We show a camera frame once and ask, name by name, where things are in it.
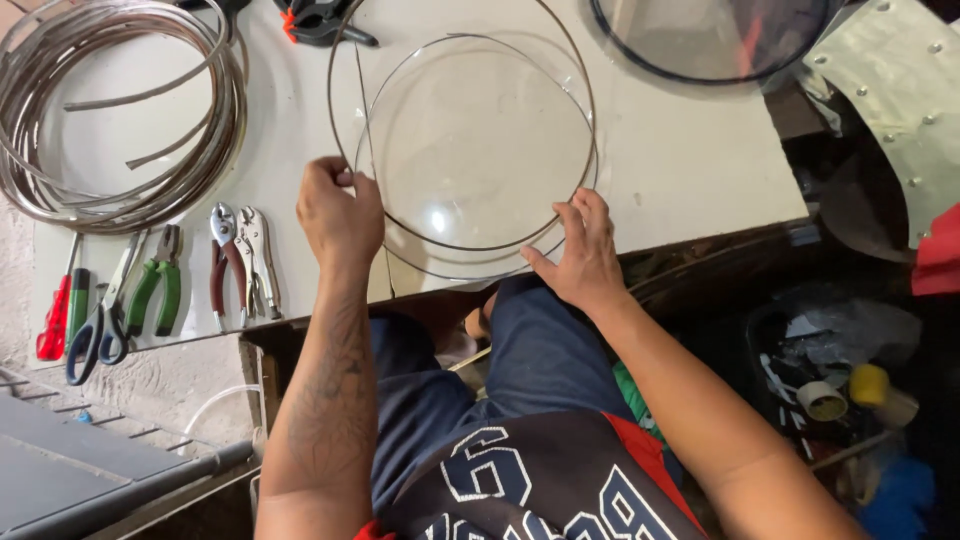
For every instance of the person's left hand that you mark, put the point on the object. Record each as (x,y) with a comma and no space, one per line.
(339,221)

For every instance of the person's right hand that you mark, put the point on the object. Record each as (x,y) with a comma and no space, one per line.
(589,259)

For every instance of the silver locking pliers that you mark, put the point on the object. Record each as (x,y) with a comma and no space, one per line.
(259,240)

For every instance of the person's blue shorts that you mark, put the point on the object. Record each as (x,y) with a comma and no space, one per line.
(540,352)

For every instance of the coil of metal strip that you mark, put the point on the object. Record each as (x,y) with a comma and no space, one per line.
(225,135)

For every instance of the clear glass dome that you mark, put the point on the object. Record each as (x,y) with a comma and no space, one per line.
(480,150)

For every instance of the dark rimmed glass dome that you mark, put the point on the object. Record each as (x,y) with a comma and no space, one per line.
(660,71)

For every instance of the black orange clamp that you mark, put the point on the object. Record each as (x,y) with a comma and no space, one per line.
(319,19)

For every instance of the clear plastic tube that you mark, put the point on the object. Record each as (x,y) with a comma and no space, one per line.
(214,397)

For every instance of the person's dark printed shirt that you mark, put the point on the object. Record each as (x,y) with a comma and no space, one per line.
(540,480)

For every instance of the black bin of scraps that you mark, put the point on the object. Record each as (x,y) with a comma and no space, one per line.
(817,345)

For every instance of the white tape roll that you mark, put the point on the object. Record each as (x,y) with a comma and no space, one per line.
(821,401)

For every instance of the red cloth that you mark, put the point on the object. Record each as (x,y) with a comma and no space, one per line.
(939,255)

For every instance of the riveted metal sheet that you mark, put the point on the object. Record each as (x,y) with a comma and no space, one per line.
(892,82)

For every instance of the grey metal rack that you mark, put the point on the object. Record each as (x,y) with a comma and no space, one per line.
(75,465)

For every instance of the blue plastic object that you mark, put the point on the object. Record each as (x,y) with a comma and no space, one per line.
(900,499)

